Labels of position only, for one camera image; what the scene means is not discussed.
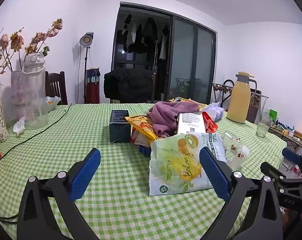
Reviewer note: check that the yellow thermos jug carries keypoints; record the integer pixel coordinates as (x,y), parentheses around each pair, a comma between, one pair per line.
(238,102)

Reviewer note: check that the glass cup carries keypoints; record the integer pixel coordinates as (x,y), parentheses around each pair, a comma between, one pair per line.
(262,128)

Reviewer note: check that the studio light on stand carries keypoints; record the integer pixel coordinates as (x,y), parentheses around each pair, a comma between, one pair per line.
(86,39)

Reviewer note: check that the purple towel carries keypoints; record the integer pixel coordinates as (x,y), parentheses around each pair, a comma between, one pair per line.
(166,115)

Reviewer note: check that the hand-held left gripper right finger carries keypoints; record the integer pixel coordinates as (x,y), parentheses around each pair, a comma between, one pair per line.
(216,176)

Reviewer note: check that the red snack packet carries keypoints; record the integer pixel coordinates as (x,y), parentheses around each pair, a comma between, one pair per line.
(211,126)

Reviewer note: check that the dark sliding glass door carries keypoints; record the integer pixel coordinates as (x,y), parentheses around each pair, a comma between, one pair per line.
(183,55)

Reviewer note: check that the fruit print snack bag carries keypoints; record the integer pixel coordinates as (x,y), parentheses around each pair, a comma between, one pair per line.
(176,165)

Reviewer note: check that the metal drying rack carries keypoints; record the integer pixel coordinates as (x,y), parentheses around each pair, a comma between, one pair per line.
(219,87)

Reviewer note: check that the white purple tissue pack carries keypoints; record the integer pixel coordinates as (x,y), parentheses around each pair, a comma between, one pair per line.
(216,112)

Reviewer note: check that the orange black snack packet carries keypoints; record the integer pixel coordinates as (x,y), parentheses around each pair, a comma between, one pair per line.
(186,101)

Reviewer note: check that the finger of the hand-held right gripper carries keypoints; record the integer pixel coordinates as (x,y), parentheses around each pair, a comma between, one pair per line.
(273,172)
(291,155)

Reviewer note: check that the green checked tablecloth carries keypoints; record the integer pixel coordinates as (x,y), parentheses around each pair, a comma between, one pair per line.
(141,217)

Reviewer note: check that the clear plastic packaging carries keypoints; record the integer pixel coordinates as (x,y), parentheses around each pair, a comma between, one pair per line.
(236,150)

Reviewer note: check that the crumpled white tissue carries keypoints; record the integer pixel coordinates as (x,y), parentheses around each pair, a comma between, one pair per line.
(18,127)

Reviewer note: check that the clear glass vase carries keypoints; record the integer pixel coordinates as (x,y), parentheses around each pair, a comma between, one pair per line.
(17,90)

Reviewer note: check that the green paper bag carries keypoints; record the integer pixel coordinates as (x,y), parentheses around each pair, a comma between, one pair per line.
(273,115)

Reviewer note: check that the large water jug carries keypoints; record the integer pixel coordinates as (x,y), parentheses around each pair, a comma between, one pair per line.
(296,171)

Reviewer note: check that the red rolled banner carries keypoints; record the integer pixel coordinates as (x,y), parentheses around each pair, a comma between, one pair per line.
(92,92)

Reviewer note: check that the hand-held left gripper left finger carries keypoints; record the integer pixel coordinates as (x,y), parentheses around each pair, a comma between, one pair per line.
(85,172)

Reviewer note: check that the blue plastic lid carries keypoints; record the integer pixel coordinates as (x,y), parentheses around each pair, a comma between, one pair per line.
(144,150)

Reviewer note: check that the dark blue cardboard box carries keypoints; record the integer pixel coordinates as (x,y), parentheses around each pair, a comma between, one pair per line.
(119,130)

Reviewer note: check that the folding camping table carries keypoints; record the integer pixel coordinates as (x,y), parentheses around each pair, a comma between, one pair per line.
(291,140)

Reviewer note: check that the white milk carton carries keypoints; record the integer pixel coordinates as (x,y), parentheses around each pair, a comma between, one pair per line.
(191,123)

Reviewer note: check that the row of hanging clothes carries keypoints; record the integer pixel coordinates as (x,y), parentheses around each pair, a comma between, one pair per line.
(149,32)

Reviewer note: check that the clear plastic water bottle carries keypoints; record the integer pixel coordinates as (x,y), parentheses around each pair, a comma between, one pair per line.
(35,100)

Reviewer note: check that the dried pink rose bouquet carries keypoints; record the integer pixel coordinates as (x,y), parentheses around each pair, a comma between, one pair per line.
(17,42)

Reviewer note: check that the glass bowl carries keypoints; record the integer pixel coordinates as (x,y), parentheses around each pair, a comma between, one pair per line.
(52,105)

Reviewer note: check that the dark wooden chair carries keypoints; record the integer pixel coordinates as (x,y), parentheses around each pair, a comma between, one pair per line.
(58,87)

